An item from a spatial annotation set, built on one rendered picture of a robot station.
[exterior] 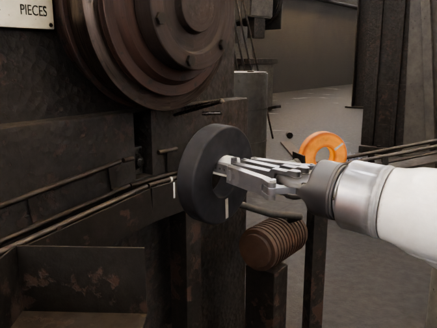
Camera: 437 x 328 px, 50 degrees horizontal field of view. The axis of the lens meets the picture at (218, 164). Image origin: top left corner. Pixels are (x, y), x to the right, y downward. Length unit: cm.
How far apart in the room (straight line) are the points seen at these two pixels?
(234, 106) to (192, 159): 85
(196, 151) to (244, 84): 315
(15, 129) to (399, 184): 72
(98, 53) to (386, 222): 65
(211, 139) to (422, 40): 308
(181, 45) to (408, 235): 66
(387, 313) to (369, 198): 154
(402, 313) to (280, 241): 89
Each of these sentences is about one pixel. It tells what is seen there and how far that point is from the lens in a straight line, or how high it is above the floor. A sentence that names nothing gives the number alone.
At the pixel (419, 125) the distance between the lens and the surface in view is 371.
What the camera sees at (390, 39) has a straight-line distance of 519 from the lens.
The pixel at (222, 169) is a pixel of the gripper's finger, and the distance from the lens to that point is 69.
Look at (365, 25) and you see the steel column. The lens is 996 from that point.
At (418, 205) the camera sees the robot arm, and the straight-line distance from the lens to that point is 55.
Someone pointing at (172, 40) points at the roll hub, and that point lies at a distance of 100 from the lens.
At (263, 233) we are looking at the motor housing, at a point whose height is 53.
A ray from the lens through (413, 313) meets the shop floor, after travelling 212.
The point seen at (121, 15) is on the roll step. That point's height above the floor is 108.
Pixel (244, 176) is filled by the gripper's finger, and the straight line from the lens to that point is 64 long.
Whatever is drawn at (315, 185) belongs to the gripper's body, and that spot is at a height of 85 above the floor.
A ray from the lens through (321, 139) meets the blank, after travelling 145.
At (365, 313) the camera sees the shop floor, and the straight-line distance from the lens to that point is 206.
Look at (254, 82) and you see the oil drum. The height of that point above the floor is 80.
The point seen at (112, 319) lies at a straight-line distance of 78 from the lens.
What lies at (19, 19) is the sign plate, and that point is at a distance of 105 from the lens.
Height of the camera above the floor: 100
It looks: 13 degrees down
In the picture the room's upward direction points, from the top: straight up
